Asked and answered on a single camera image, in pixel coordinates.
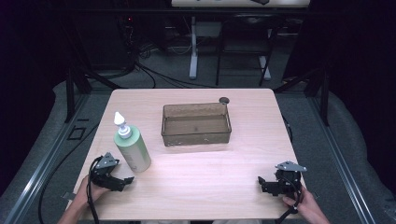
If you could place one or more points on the white desk top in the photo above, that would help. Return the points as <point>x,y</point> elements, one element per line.
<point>239,3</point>

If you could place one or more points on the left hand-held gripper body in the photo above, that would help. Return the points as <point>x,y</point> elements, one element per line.
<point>106,165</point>

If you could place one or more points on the grey box under desk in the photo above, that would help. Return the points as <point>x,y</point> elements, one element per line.
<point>208,29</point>

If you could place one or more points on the green pump bottle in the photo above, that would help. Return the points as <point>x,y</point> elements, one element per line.
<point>134,151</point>

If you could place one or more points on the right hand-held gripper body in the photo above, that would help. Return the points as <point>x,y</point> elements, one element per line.
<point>289,177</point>

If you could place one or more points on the round dark table grommet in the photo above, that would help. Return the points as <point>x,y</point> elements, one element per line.
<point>223,100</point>

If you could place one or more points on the black metal chair frame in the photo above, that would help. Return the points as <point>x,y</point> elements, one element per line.
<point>246,46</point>

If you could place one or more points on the white desk leg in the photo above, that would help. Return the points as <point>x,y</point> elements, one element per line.
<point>265,67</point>
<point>193,49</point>

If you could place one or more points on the person's right hand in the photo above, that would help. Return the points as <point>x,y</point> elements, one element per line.
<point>303,203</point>

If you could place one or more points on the black metal frame stand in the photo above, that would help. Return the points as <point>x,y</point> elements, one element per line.
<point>73,90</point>
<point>320,87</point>

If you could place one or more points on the aluminium floor rail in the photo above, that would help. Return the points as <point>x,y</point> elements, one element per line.
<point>43,165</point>
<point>342,165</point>

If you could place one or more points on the person's left hand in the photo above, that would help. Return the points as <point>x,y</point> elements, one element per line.
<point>90,193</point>

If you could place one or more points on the brown transparent plastic bin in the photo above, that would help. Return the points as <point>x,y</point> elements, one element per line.
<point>196,127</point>

